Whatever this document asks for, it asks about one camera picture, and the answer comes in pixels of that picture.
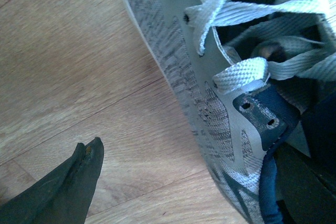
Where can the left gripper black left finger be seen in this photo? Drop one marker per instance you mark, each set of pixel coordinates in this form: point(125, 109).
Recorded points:
point(62, 196)

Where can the grey knit sneaker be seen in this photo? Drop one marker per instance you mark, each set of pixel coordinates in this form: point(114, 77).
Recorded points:
point(250, 76)

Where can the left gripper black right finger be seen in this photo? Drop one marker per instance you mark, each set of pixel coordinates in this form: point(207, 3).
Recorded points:
point(307, 189)

